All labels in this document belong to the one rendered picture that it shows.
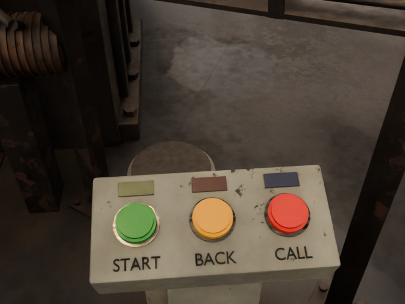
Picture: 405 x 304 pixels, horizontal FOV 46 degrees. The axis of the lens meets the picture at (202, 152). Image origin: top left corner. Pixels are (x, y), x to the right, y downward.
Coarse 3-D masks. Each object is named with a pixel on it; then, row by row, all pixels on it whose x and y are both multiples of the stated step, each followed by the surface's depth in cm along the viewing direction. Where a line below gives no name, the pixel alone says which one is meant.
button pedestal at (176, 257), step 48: (96, 192) 48; (192, 192) 48; (240, 192) 49; (288, 192) 49; (96, 240) 46; (192, 240) 46; (240, 240) 46; (288, 240) 46; (96, 288) 46; (144, 288) 47; (192, 288) 49; (240, 288) 50
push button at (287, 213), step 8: (272, 200) 47; (280, 200) 47; (288, 200) 47; (296, 200) 47; (272, 208) 47; (280, 208) 47; (288, 208) 47; (296, 208) 47; (304, 208) 47; (272, 216) 46; (280, 216) 46; (288, 216) 46; (296, 216) 46; (304, 216) 46; (272, 224) 47; (280, 224) 46; (288, 224) 46; (296, 224) 46; (304, 224) 46; (288, 232) 46
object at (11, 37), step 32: (0, 32) 92; (32, 32) 92; (0, 64) 94; (32, 64) 95; (0, 96) 100; (32, 96) 108; (0, 128) 106; (32, 128) 107; (32, 160) 113; (32, 192) 120
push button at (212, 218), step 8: (208, 200) 47; (216, 200) 47; (200, 208) 47; (208, 208) 47; (216, 208) 47; (224, 208) 47; (192, 216) 46; (200, 216) 46; (208, 216) 46; (216, 216) 46; (224, 216) 46; (232, 216) 47; (200, 224) 46; (208, 224) 46; (216, 224) 46; (224, 224) 46; (200, 232) 46; (208, 232) 46; (216, 232) 46; (224, 232) 46
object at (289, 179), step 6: (264, 174) 49; (270, 174) 49; (276, 174) 49; (282, 174) 49; (288, 174) 49; (294, 174) 49; (264, 180) 49; (270, 180) 49; (276, 180) 49; (282, 180) 49; (288, 180) 49; (294, 180) 49; (270, 186) 49; (276, 186) 49; (282, 186) 49; (288, 186) 49
